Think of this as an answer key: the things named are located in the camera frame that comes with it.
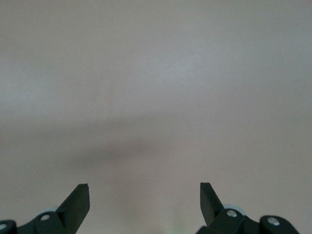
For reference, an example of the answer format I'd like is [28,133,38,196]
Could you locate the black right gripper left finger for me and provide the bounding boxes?
[0,184,91,234]

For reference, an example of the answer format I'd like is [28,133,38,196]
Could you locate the brown table cover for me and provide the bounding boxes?
[0,0,312,234]

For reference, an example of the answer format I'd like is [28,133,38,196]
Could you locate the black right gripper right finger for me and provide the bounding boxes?
[196,182,300,234]

